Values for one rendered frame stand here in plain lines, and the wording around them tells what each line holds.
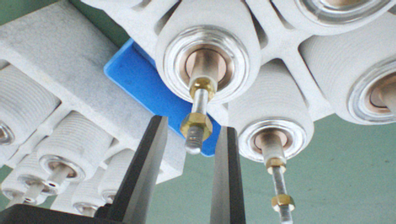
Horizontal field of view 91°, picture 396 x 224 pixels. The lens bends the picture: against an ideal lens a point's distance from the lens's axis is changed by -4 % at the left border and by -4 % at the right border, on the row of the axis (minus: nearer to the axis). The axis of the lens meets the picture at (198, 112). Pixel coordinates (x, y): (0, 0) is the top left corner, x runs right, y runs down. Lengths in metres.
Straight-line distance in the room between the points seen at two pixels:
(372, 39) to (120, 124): 0.36
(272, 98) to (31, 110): 0.33
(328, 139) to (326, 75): 0.45
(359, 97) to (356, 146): 0.52
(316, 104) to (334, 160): 0.47
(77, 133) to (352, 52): 0.38
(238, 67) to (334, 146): 0.57
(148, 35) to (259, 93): 0.15
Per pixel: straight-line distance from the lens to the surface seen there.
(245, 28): 0.17
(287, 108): 0.22
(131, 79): 0.42
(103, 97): 0.40
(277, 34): 0.25
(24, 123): 0.38
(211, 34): 0.17
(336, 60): 0.23
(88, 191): 0.51
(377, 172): 0.89
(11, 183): 0.60
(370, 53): 0.22
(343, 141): 0.71
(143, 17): 0.25
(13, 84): 0.39
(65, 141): 0.38
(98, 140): 0.39
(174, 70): 0.18
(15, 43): 0.39
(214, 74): 0.16
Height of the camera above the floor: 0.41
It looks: 48 degrees down
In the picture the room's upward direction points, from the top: 171 degrees counter-clockwise
